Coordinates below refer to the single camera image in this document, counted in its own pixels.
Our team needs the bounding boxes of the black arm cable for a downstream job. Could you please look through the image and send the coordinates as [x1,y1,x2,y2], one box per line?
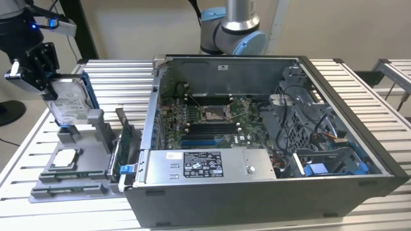
[188,0,204,27]

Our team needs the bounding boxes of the green motherboard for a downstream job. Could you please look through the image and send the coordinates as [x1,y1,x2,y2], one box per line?
[158,95,273,151]

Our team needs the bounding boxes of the long black wire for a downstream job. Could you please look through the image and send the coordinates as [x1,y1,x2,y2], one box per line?
[274,88,290,154]

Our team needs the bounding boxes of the CPU socket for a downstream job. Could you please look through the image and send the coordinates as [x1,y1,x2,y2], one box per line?
[198,105,230,124]

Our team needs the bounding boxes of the short black wire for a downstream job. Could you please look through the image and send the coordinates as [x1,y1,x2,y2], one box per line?
[313,113,330,135]

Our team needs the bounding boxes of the green RAM stick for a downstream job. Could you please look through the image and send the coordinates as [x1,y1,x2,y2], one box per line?
[39,169,105,178]
[30,185,101,194]

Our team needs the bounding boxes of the black RAM slot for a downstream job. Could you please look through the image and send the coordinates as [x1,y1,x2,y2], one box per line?
[186,100,234,106]
[188,123,240,129]
[185,94,233,101]
[188,128,240,136]

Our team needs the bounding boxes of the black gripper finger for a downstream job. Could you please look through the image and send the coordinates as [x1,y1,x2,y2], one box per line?
[25,42,61,101]

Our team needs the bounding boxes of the silver CPU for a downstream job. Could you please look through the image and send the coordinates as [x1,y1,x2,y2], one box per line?
[51,148,81,167]

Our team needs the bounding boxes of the black board heatsink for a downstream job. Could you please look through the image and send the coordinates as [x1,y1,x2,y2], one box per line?
[174,82,189,100]

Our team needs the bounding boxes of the graphics card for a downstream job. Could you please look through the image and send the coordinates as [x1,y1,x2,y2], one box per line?
[108,107,136,182]

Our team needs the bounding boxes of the black round stand base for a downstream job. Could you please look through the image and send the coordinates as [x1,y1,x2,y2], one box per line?
[0,100,26,127]

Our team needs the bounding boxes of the hard disk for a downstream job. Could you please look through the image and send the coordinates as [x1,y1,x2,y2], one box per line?
[41,71,98,128]

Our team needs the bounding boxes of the silver camera with blue light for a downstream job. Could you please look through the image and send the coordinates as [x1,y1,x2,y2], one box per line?
[43,16,77,37]

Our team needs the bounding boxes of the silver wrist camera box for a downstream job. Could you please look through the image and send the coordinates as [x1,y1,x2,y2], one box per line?
[3,61,42,93]

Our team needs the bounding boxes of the metal slat side table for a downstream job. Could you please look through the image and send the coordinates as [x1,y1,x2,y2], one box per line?
[372,58,411,91]

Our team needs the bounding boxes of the black box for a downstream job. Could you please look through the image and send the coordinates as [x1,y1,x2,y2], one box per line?
[353,70,385,89]

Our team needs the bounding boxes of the metal socket cover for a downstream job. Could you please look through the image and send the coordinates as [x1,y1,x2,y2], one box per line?
[224,100,249,118]

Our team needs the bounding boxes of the black frame post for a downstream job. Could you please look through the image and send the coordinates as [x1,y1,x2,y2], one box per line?
[60,0,100,60]

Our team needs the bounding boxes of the black open PC case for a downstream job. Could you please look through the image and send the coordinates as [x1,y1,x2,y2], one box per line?
[122,54,411,228]

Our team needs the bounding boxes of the grey disk bay cage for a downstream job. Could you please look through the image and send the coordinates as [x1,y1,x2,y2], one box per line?
[261,66,384,179]

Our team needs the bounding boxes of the yellow red wire bundle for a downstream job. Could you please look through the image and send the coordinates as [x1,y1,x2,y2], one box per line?
[316,131,337,142]

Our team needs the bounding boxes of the black power supply label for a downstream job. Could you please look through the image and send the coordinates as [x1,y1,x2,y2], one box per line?
[182,151,222,178]

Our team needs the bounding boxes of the black camera cable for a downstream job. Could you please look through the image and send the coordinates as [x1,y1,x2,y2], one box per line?
[25,3,69,25]

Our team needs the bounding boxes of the black expansion slot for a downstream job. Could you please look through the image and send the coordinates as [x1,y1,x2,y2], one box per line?
[181,134,216,141]

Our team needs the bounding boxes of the silver power supply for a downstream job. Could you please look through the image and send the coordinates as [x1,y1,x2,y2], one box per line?
[142,148,277,187]

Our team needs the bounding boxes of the blue expansion slot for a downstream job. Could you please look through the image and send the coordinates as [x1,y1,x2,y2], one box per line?
[181,141,220,148]

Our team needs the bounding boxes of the grey parts rack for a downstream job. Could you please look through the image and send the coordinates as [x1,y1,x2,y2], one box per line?
[27,109,144,204]

